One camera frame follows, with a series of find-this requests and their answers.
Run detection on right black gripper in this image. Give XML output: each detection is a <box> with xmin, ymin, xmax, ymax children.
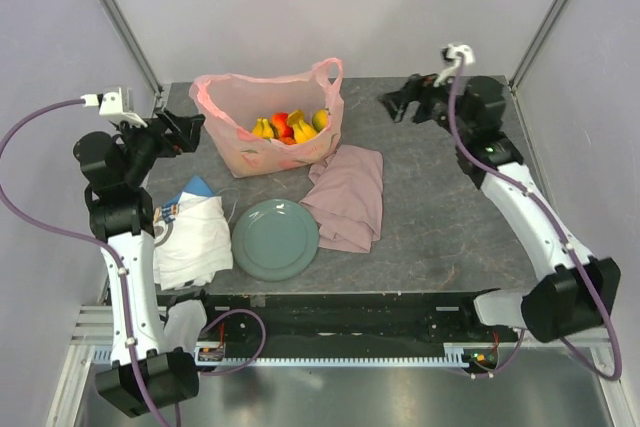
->
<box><xmin>377</xmin><ymin>66</ymin><xmax>473</xmax><ymax>142</ymax></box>

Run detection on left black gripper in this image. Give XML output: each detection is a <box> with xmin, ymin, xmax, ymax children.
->
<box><xmin>113</xmin><ymin>107</ymin><xmax>203</xmax><ymax>187</ymax></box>

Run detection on pink plastic bag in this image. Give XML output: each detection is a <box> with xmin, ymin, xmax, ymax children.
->
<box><xmin>189</xmin><ymin>58</ymin><xmax>344</xmax><ymax>178</ymax></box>

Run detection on single yellow banana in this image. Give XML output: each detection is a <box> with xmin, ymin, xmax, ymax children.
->
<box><xmin>252</xmin><ymin>118</ymin><xmax>276</xmax><ymax>140</ymax></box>

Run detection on green-yellow mango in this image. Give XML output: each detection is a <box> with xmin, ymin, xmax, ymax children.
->
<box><xmin>312</xmin><ymin>109</ymin><xmax>329</xmax><ymax>132</ymax></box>

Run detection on red-yellow apple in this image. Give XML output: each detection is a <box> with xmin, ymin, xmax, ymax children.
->
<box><xmin>271</xmin><ymin>112</ymin><xmax>293</xmax><ymax>139</ymax></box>

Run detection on orange tangerine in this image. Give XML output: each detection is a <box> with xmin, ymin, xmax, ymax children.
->
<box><xmin>278</xmin><ymin>137</ymin><xmax>297</xmax><ymax>145</ymax></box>

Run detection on yellow banana bunch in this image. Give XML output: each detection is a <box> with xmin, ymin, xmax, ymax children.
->
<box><xmin>286</xmin><ymin>110</ymin><xmax>318</xmax><ymax>144</ymax></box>

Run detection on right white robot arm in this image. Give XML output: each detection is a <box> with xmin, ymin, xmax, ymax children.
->
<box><xmin>378</xmin><ymin>74</ymin><xmax>620</xmax><ymax>343</ymax></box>

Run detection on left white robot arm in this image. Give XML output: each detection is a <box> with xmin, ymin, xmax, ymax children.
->
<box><xmin>73</xmin><ymin>110</ymin><xmax>220</xmax><ymax>425</ymax></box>

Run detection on white cloth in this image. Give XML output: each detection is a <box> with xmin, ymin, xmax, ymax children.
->
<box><xmin>153</xmin><ymin>192</ymin><xmax>234</xmax><ymax>291</ymax></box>

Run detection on mauve folded cloth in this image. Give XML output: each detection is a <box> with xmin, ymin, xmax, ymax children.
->
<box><xmin>300</xmin><ymin>145</ymin><xmax>384</xmax><ymax>253</ymax></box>

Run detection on grey-green plate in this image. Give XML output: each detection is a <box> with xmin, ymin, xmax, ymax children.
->
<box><xmin>231</xmin><ymin>199</ymin><xmax>319</xmax><ymax>282</ymax></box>

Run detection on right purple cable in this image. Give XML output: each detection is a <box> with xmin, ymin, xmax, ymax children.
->
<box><xmin>447</xmin><ymin>54</ymin><xmax>624</xmax><ymax>381</ymax></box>

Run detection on purple cable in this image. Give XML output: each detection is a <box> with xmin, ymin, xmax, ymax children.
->
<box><xmin>447</xmin><ymin>54</ymin><xmax>624</xmax><ymax>381</ymax></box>
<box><xmin>0</xmin><ymin>99</ymin><xmax>184</xmax><ymax>427</ymax></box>

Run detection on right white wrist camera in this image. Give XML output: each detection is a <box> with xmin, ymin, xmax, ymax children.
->
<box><xmin>434</xmin><ymin>43</ymin><xmax>476</xmax><ymax>87</ymax></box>

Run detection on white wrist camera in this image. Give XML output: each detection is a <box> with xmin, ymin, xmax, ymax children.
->
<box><xmin>80</xmin><ymin>87</ymin><xmax>148</xmax><ymax>129</ymax></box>
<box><xmin>434</xmin><ymin>43</ymin><xmax>476</xmax><ymax>87</ymax></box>

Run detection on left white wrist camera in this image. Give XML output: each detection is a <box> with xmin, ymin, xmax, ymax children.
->
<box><xmin>80</xmin><ymin>87</ymin><xmax>148</xmax><ymax>129</ymax></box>

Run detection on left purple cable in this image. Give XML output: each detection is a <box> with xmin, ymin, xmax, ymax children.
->
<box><xmin>0</xmin><ymin>99</ymin><xmax>184</xmax><ymax>427</ymax></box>

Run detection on left aluminium frame post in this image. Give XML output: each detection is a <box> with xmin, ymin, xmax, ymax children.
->
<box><xmin>99</xmin><ymin>0</ymin><xmax>164</xmax><ymax>98</ymax></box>

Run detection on aluminium frame post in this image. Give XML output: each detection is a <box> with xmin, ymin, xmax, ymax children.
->
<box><xmin>509</xmin><ymin>0</ymin><xmax>571</xmax><ymax>92</ymax></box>
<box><xmin>99</xmin><ymin>0</ymin><xmax>164</xmax><ymax>98</ymax></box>

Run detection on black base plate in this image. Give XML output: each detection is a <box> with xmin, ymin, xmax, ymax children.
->
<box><xmin>154</xmin><ymin>291</ymin><xmax>521</xmax><ymax>348</ymax></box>

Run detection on aluminium rail front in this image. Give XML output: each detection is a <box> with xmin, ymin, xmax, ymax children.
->
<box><xmin>72</xmin><ymin>306</ymin><xmax>609</xmax><ymax>348</ymax></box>

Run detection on right aluminium frame post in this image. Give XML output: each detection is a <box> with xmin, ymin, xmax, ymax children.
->
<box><xmin>509</xmin><ymin>0</ymin><xmax>571</xmax><ymax>92</ymax></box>

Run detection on white slotted cable duct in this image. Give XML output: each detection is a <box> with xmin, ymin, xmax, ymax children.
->
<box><xmin>92</xmin><ymin>341</ymin><xmax>476</xmax><ymax>369</ymax></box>

